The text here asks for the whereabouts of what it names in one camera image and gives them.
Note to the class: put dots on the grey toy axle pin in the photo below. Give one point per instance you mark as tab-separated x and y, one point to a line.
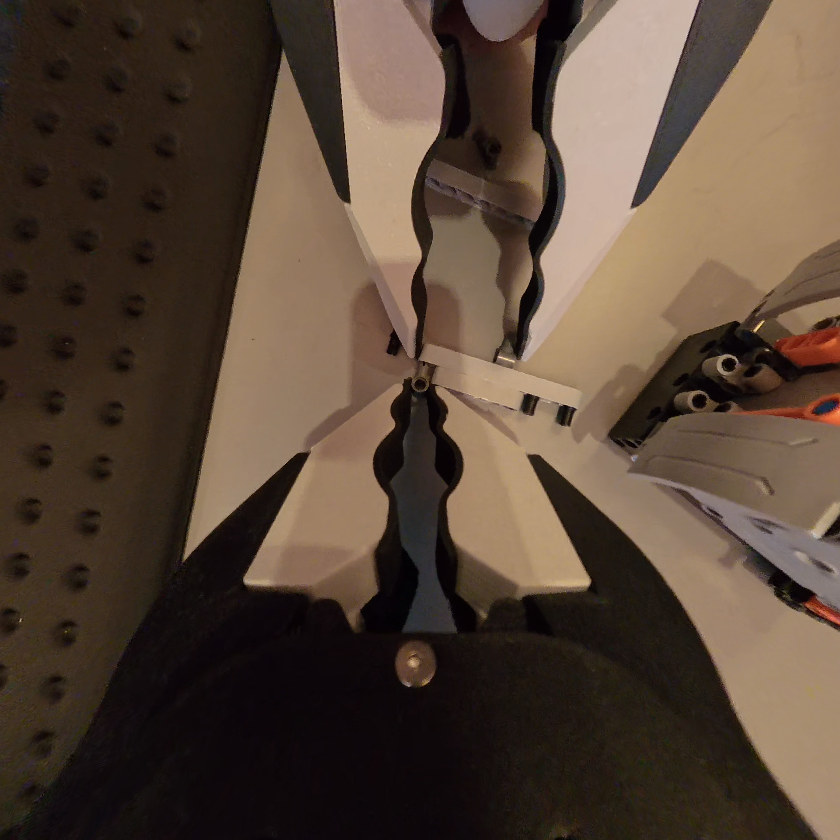
505	354

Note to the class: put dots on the light grey toy beam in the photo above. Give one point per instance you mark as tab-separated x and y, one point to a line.
472	190
472	367

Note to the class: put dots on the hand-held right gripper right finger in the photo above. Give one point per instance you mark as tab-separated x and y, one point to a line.
505	525

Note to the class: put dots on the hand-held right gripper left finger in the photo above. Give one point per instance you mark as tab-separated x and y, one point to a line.
328	525

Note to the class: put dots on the person's left hand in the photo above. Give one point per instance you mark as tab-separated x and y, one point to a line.
451	27

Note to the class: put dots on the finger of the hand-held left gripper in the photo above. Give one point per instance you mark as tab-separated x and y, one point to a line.
380	131
604	131

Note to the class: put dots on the black perforated panel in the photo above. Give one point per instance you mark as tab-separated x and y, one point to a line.
98	328

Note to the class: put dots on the grey orange toy brick vehicle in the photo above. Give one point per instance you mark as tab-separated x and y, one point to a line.
722	459

